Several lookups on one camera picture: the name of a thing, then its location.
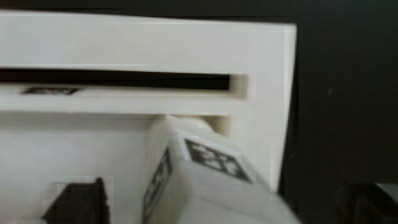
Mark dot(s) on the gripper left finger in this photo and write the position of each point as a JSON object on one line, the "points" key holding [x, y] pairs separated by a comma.
{"points": [[80, 207]]}

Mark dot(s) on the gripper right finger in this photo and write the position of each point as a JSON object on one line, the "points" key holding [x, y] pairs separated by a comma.
{"points": [[366, 203]]}

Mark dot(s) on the white square table top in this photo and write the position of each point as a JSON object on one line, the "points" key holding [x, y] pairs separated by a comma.
{"points": [[70, 147]]}

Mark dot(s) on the white U-shaped fence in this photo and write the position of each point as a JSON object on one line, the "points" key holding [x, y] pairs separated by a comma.
{"points": [[82, 41]]}

